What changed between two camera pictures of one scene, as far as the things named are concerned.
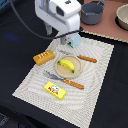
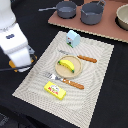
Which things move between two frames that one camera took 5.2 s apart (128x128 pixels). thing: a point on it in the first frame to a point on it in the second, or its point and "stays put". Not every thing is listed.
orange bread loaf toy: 43,57 to 12,64
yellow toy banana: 68,64 stays put
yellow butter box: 55,90 stays put
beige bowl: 121,18 stays put
